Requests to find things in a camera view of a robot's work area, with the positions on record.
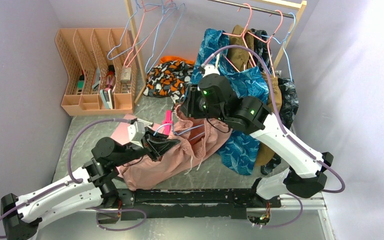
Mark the dark grey patterned shorts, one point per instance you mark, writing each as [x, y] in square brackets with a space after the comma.
[287, 104]

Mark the pink hanger with blue shorts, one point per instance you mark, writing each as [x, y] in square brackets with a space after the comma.
[241, 36]

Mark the blue shark print shorts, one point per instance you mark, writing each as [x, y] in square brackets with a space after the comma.
[247, 78]

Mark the pink flat board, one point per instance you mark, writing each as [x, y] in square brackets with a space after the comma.
[121, 133]

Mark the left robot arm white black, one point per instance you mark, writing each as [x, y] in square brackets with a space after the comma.
[89, 186]

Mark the wooden clothes rack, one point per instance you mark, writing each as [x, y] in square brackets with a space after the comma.
[202, 6]

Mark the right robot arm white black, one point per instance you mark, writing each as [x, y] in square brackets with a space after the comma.
[214, 98]

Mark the pink shorts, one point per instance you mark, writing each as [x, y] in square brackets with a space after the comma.
[183, 157]

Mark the light blue wire hanger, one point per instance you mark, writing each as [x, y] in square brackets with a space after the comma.
[157, 130]

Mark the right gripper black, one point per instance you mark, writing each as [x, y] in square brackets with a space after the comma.
[188, 107]

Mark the orange camouflage shorts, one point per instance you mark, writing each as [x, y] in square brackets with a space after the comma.
[169, 78]

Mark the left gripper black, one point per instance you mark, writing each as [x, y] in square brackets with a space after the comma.
[162, 141]

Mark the pink hanger with brown shorts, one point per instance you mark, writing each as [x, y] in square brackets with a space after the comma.
[271, 39]

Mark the pink hanger on left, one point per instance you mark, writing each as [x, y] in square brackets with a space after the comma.
[145, 18]

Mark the peach plastic file organizer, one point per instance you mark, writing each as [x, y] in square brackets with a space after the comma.
[98, 83]

